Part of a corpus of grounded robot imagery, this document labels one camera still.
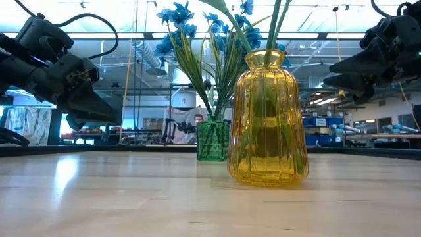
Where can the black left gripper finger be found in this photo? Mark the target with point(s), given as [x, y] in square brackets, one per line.
[89, 105]
[75, 124]

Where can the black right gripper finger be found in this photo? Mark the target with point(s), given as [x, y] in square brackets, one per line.
[371, 61]
[358, 85]

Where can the dark tulip stem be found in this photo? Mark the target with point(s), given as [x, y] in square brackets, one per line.
[273, 23]

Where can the black background robot arm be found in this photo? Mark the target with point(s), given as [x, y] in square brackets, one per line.
[184, 126]

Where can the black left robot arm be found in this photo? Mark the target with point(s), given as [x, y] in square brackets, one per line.
[6, 46]

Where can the yellow ribbed glass vase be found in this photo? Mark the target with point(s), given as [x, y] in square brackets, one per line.
[268, 148]

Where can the green square glass vase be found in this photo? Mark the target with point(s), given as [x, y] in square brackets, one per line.
[212, 141]

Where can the black pillar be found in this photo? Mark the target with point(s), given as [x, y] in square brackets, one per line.
[55, 128]

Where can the cluttered background shelf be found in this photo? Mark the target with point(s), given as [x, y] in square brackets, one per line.
[98, 135]

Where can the leaf patterned curtain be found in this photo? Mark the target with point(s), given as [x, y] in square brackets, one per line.
[29, 125]

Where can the long background workbench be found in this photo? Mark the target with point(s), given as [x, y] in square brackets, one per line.
[388, 136]

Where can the blue storage bins shelf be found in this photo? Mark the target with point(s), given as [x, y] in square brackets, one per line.
[324, 140]

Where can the light cloth banner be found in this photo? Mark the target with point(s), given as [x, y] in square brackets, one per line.
[177, 113]

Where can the white cylinder tank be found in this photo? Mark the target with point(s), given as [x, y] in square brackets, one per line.
[184, 98]

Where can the person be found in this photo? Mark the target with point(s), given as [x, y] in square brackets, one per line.
[198, 119]

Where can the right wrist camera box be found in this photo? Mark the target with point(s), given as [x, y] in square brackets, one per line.
[385, 31]

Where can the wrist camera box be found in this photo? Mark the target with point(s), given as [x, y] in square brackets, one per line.
[42, 36]
[385, 31]

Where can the black aluminium table frame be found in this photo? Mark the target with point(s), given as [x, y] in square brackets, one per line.
[98, 149]

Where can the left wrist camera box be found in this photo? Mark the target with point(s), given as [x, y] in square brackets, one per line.
[42, 36]

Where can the flexible ventilation duct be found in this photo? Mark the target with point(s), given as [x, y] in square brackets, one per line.
[144, 52]

